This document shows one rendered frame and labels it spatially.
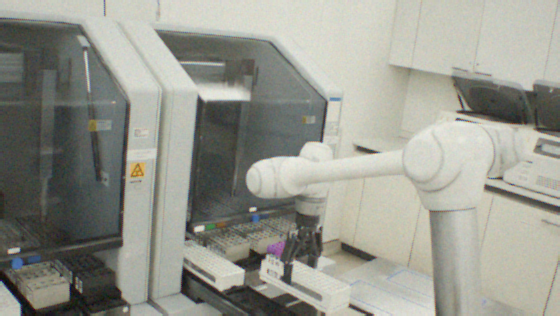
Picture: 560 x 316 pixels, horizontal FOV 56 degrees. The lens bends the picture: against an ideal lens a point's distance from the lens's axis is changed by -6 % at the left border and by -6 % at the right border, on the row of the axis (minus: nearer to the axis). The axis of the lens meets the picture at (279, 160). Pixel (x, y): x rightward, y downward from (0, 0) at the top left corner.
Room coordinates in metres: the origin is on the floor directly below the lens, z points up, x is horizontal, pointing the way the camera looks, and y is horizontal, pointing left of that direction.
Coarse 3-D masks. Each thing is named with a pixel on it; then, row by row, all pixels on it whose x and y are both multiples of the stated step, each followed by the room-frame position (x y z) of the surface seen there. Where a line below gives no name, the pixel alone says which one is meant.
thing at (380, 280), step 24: (384, 264) 2.01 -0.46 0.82; (360, 288) 1.76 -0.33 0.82; (384, 288) 1.79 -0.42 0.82; (408, 288) 1.81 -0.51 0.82; (432, 288) 1.83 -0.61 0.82; (312, 312) 1.73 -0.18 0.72; (360, 312) 1.62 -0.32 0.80; (384, 312) 1.60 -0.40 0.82; (408, 312) 1.62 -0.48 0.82; (432, 312) 1.64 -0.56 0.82; (504, 312) 1.69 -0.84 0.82
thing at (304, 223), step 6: (300, 216) 1.59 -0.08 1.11; (306, 216) 1.58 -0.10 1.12; (318, 216) 1.59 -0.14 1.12; (300, 222) 1.58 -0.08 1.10; (306, 222) 1.58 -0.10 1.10; (312, 222) 1.58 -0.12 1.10; (318, 222) 1.60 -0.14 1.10; (300, 228) 1.58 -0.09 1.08; (306, 228) 1.60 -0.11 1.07; (312, 228) 1.61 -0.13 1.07; (300, 234) 1.58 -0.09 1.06; (300, 240) 1.59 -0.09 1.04; (306, 240) 1.60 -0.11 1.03
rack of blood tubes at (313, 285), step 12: (264, 264) 1.65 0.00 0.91; (300, 264) 1.67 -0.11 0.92; (264, 276) 1.65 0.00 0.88; (300, 276) 1.57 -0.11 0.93; (312, 276) 1.58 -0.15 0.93; (324, 276) 1.59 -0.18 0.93; (288, 288) 1.57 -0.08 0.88; (300, 288) 1.61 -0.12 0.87; (312, 288) 1.51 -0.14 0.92; (324, 288) 1.50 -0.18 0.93; (336, 288) 1.52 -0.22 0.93; (348, 288) 1.52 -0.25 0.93; (312, 300) 1.50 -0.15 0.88; (324, 300) 1.47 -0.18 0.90; (336, 300) 1.48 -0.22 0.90; (348, 300) 1.52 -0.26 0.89; (324, 312) 1.47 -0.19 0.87
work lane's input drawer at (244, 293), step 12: (192, 276) 1.71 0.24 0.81; (192, 288) 1.69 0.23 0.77; (204, 288) 1.65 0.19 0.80; (216, 288) 1.63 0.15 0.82; (240, 288) 1.66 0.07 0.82; (252, 288) 1.67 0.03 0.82; (204, 300) 1.64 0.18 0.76; (216, 300) 1.60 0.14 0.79; (228, 300) 1.58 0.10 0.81; (240, 300) 1.60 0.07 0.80; (252, 300) 1.61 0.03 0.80; (264, 300) 1.62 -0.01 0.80; (228, 312) 1.56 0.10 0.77; (240, 312) 1.53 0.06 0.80; (252, 312) 1.51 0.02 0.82; (264, 312) 1.54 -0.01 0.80; (276, 312) 1.55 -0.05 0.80; (288, 312) 1.55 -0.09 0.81
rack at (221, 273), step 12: (192, 240) 1.89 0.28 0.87; (192, 252) 1.79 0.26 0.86; (204, 252) 1.80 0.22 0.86; (192, 264) 1.77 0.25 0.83; (204, 264) 1.71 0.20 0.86; (216, 264) 1.71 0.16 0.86; (228, 264) 1.73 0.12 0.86; (204, 276) 1.72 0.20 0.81; (216, 276) 1.64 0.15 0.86; (228, 276) 1.64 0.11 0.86; (240, 276) 1.68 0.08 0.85; (228, 288) 1.64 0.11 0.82
